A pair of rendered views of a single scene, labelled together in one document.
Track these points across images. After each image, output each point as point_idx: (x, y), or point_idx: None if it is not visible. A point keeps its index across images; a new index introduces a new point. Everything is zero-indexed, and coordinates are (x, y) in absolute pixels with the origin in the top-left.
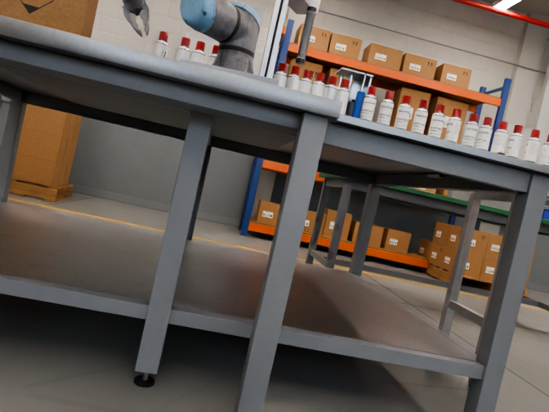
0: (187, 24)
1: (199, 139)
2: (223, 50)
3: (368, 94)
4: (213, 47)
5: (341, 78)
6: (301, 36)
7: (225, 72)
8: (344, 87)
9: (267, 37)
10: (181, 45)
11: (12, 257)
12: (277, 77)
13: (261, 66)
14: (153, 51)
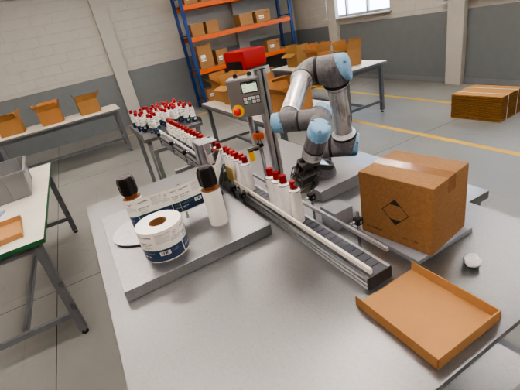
0: (356, 155)
1: None
2: (331, 159)
3: (220, 148)
4: (271, 169)
5: (205, 147)
6: (254, 132)
7: None
8: None
9: (278, 143)
10: (286, 181)
11: None
12: (250, 165)
13: (281, 162)
14: (301, 197)
